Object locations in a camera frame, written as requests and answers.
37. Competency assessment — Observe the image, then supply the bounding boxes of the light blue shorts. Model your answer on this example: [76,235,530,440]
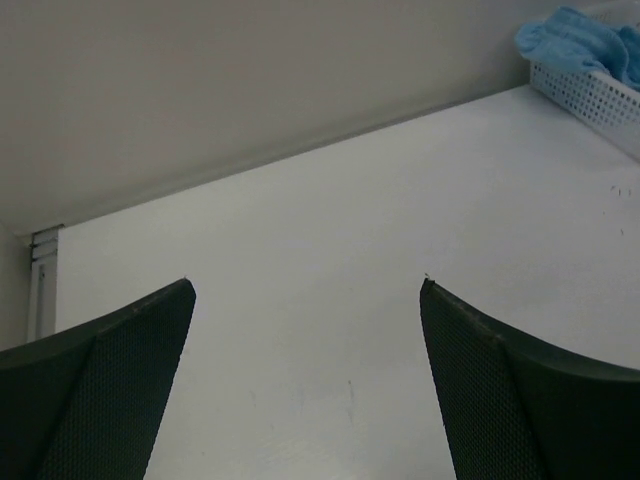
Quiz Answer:
[514,6,639,90]

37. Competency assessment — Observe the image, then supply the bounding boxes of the white perforated plastic basket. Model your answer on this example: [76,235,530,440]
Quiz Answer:
[528,0,640,162]

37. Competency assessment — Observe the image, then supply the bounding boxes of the aluminium table frame rail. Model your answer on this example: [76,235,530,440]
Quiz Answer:
[27,225,63,342]

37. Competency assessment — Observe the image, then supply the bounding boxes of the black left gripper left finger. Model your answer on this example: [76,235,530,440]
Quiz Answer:
[1,279,196,479]

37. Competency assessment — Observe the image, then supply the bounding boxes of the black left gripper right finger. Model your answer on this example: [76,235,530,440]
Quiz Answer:
[420,279,639,479]

